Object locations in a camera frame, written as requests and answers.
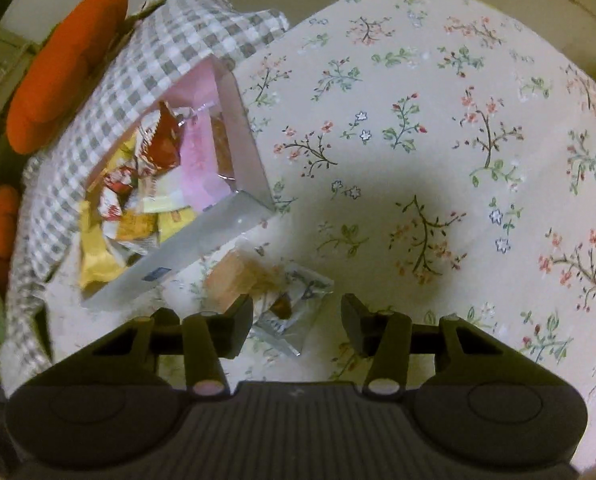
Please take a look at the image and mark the large orange plush pillow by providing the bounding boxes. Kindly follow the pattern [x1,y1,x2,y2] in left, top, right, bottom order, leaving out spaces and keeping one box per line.
[5,0,129,156]

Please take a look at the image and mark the pink snack packet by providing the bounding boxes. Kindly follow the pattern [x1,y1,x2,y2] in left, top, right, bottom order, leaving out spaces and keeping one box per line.
[178,112,239,211]

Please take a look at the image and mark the pink and grey cardboard box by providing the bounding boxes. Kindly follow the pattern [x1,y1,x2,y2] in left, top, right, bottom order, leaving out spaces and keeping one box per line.
[80,57,277,311]

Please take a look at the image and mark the floral bed sheet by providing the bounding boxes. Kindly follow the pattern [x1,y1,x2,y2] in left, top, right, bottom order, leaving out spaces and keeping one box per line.
[43,0,596,471]

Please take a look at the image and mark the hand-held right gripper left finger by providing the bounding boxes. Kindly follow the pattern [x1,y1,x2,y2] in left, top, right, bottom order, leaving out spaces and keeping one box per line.
[93,294,255,397]

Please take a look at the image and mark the pale yellow snack packet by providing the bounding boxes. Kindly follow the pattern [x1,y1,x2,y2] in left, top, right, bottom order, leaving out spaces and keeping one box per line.
[140,190,189,213]

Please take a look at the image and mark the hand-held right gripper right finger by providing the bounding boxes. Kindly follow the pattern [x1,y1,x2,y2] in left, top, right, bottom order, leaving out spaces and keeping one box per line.
[341,294,509,397]

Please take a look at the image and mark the dark red snack packet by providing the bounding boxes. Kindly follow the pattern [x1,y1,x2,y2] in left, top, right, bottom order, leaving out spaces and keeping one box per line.
[137,101,186,173]

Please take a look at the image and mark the grey checked pillow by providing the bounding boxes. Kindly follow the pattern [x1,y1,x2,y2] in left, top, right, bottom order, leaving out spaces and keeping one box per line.
[0,0,289,396]

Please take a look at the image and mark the small orange plush pillow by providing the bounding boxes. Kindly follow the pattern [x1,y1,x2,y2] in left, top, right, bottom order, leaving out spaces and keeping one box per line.
[0,185,21,281]

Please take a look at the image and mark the peach biscuit packet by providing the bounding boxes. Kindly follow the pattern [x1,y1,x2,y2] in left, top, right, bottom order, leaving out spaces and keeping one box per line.
[204,251,259,313]

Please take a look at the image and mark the plain yellow snack packet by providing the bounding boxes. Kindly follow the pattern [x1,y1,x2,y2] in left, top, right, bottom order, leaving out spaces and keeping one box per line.
[78,200,129,291]
[108,130,144,176]

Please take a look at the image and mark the gold snack packet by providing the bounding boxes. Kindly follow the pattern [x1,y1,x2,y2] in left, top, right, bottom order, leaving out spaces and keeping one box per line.
[115,210,161,248]

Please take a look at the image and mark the yellow printed snack packet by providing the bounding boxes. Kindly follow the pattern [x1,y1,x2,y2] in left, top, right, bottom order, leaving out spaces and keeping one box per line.
[155,207,199,246]

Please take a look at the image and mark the red and white snack packet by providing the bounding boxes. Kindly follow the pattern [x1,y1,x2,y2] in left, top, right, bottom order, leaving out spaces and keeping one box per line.
[98,170,139,218]

